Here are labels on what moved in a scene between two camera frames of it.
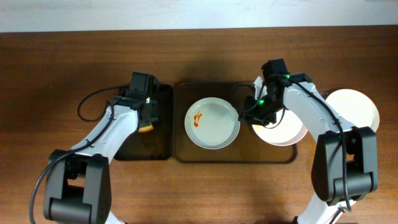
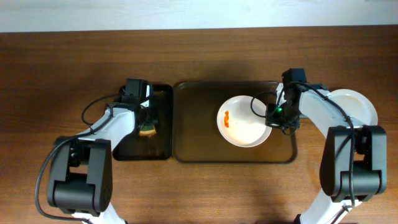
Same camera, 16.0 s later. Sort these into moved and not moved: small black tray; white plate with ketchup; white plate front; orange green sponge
Moved: white plate front; orange green sponge
Not moved: small black tray; white plate with ketchup
